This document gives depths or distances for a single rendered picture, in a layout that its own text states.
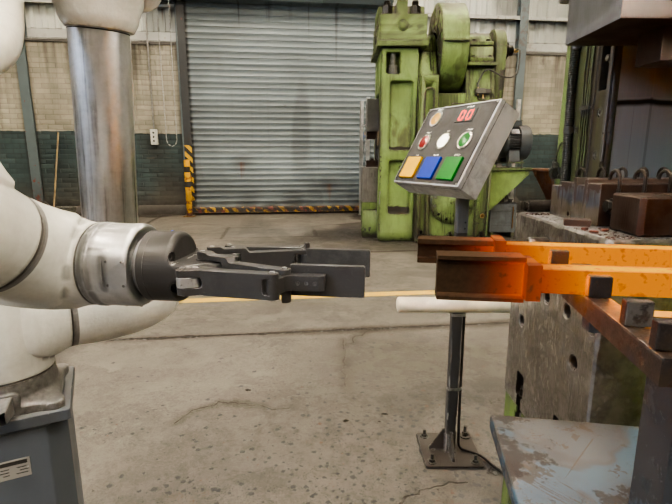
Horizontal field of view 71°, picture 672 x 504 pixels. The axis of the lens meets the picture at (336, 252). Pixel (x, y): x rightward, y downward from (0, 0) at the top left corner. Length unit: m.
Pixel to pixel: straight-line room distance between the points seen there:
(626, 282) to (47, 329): 0.88
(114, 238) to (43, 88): 9.28
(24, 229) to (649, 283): 0.56
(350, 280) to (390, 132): 5.50
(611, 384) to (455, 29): 5.44
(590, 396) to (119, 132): 0.93
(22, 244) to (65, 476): 0.67
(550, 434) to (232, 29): 8.75
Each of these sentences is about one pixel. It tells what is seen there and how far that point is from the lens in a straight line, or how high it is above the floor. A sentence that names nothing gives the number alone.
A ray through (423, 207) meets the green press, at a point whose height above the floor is 0.43.
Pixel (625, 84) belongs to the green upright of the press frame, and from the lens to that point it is 1.30.
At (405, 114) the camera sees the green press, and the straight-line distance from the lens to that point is 5.95.
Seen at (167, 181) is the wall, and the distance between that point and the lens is 9.11.
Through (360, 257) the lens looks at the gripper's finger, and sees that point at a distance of 0.51.
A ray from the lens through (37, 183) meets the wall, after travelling 9.80.
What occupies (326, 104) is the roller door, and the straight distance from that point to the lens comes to 8.94.
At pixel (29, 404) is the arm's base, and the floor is 0.62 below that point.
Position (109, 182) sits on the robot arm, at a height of 0.99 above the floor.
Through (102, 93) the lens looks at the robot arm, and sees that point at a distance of 0.95.
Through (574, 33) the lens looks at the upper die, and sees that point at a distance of 1.15.
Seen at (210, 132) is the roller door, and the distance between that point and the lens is 8.93.
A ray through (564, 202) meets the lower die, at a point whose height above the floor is 0.95.
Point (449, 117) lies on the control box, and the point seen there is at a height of 1.16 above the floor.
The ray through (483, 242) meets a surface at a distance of 0.59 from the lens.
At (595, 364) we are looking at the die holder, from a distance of 0.89.
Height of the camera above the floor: 1.04
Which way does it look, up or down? 11 degrees down
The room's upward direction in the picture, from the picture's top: straight up
